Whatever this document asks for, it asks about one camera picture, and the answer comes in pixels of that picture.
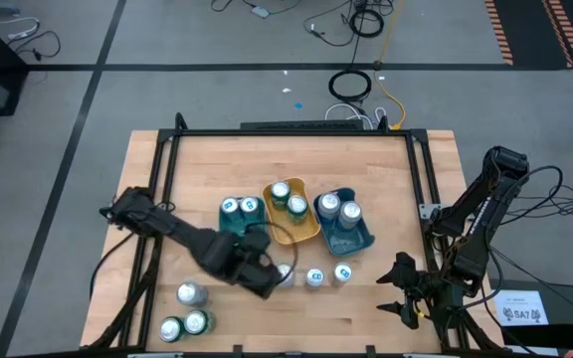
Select teal plastic bin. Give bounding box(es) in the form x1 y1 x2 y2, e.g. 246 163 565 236
218 196 268 240

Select white adapter cable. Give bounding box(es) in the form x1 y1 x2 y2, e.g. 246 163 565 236
0 16 42 42

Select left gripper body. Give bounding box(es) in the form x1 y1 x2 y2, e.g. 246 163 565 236
226 233 276 287

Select coiled black cable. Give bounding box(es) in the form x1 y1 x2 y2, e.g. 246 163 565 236
327 68 373 104
348 7 385 39

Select dark blue plastic bin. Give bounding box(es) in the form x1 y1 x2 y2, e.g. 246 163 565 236
311 186 376 258

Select white blue sparkling water can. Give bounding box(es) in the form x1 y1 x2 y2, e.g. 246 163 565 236
175 280 209 307
275 263 296 289
337 200 363 231
315 191 342 223

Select black ribbed panel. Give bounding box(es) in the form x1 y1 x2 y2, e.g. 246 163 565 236
240 119 366 132

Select yellow plastic bin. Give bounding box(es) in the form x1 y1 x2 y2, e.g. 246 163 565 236
261 177 321 246

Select black aluminium table frame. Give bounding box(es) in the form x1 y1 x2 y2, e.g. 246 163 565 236
81 111 506 358

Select slim silver blue energy can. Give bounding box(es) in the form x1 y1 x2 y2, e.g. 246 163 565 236
220 196 241 223
304 267 326 289
332 262 354 285
239 195 261 220

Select yellow cable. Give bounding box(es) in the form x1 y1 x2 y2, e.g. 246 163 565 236
372 0 408 131

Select silver mounting bracket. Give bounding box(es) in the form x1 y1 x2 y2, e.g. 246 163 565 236
418 202 442 220

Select white paper sign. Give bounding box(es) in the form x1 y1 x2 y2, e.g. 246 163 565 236
491 289 550 327

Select black floor mat orange stripes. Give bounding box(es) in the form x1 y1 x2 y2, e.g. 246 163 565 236
483 0 573 71

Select black cabinet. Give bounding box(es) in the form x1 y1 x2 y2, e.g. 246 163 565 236
487 277 573 350

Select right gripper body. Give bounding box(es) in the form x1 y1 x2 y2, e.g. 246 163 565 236
405 275 450 312

